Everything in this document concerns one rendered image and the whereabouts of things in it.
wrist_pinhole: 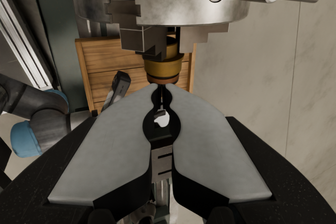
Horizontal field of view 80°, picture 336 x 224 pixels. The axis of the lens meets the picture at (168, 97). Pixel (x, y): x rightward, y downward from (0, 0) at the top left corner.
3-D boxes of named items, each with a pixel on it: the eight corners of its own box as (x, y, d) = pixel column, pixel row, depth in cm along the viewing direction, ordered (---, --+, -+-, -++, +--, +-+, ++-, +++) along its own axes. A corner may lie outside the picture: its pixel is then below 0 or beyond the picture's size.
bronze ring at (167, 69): (148, 51, 37) (150, 92, 43) (193, 45, 40) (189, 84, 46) (135, 35, 44) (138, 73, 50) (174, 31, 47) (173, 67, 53)
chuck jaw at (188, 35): (182, -6, 36) (242, -6, 39) (175, -7, 41) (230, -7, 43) (179, 54, 42) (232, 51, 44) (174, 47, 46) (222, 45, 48)
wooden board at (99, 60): (74, 38, 56) (74, 42, 52) (191, 30, 67) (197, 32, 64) (93, 125, 71) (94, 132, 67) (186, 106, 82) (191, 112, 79)
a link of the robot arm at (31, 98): (31, 75, 51) (22, 96, 42) (74, 94, 57) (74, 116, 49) (17, 99, 53) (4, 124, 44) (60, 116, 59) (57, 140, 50)
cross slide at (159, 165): (83, 158, 68) (83, 168, 65) (196, 130, 82) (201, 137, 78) (92, 192, 77) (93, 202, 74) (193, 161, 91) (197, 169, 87)
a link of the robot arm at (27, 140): (14, 113, 43) (2, 139, 37) (70, 104, 47) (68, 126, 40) (26, 141, 47) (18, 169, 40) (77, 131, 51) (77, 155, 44)
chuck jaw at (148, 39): (143, -6, 36) (106, -2, 26) (170, -5, 35) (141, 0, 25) (146, 54, 42) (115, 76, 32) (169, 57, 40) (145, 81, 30)
